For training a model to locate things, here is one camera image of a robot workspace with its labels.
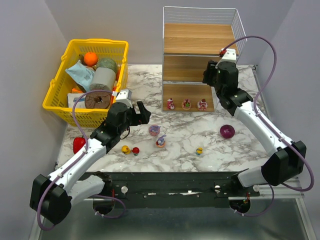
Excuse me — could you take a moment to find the grey brown cylinder roll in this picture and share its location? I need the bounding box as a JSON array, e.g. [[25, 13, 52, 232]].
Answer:
[[84, 67, 116, 109]]

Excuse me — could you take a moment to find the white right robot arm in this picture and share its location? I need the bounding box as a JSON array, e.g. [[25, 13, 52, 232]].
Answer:
[[202, 60, 307, 188]]

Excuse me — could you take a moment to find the red bell pepper toy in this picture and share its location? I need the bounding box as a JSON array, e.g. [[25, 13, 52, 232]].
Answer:
[[72, 137, 86, 154]]

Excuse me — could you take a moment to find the red hair mermaid toy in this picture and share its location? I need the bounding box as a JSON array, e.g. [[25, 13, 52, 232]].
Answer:
[[131, 147, 140, 156]]

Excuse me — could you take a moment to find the purple bunny cupcake toy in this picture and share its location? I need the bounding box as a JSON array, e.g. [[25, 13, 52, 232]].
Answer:
[[155, 134, 167, 148]]

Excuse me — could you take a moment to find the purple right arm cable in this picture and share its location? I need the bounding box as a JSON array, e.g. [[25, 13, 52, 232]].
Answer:
[[219, 35, 315, 192]]

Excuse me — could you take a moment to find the purple onion toy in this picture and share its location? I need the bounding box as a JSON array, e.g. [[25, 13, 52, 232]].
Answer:
[[219, 124, 235, 139]]

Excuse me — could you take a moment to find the green round melon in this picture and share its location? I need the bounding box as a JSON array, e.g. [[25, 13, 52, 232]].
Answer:
[[96, 57, 118, 74]]

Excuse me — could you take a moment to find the white wire wooden shelf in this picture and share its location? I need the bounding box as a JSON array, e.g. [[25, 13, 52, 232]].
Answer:
[[162, 6, 246, 113]]

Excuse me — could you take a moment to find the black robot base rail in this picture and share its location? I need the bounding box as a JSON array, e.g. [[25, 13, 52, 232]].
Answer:
[[81, 171, 260, 209]]

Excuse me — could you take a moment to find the small yellow blue toy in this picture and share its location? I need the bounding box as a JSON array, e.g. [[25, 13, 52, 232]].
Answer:
[[195, 147, 203, 156]]

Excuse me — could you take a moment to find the yellow duck toy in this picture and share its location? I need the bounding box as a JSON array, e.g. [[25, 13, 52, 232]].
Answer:
[[121, 145, 131, 155]]

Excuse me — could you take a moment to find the white box in basket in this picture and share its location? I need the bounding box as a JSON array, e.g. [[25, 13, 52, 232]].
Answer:
[[67, 93, 86, 109]]

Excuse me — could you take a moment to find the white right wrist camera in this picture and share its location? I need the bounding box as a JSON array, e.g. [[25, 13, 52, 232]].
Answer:
[[218, 48, 237, 64]]

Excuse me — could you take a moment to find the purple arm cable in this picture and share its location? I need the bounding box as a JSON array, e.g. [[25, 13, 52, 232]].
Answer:
[[219, 35, 315, 192], [36, 89, 117, 231]]

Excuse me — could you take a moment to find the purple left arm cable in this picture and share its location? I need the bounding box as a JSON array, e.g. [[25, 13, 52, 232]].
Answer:
[[36, 89, 117, 231]]

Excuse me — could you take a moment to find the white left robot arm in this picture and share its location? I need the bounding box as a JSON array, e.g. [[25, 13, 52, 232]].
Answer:
[[30, 101, 151, 231]]

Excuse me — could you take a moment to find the yellow plastic basket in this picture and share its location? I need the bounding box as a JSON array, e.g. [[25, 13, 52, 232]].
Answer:
[[42, 38, 129, 128]]

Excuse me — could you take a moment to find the orange fruit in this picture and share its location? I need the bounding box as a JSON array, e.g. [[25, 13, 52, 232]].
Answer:
[[83, 52, 99, 67]]

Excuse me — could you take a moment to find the purple owl pink cup toy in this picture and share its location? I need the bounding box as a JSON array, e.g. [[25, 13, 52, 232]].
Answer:
[[148, 124, 161, 137]]

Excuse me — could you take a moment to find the light blue snack bag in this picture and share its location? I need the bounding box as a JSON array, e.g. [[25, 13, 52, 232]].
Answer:
[[65, 60, 95, 92]]

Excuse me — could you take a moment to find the pink bear green flower toy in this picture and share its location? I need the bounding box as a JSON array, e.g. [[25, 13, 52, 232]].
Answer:
[[181, 98, 191, 111]]

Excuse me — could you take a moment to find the pink strawberry cake toy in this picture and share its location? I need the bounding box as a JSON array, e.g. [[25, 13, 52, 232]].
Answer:
[[197, 98, 208, 111]]

